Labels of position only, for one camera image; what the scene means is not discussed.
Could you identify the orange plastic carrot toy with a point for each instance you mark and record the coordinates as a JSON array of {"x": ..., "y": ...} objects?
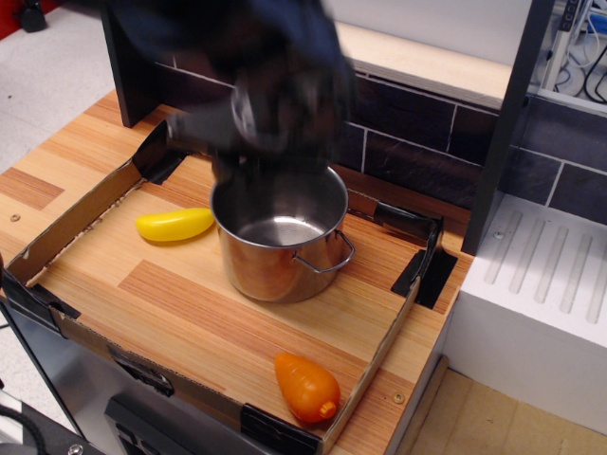
[{"x": 311, "y": 392}]

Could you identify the stainless steel pot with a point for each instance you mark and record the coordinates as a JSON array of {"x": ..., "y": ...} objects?
[{"x": 280, "y": 232}]

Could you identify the cardboard fence with black tape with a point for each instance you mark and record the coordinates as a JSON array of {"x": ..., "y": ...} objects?
[{"x": 78, "y": 265}]

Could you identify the black object on floor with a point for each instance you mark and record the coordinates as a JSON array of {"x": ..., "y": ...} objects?
[{"x": 30, "y": 16}]

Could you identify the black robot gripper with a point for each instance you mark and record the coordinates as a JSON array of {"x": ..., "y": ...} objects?
[{"x": 286, "y": 127}]

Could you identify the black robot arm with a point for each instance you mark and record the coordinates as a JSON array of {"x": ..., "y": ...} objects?
[{"x": 255, "y": 42}]

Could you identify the yellow plastic banana toy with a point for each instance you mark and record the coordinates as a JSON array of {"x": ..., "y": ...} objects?
[{"x": 175, "y": 225}]

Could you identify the white dish drainer sink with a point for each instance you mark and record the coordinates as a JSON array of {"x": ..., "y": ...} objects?
[{"x": 530, "y": 319}]

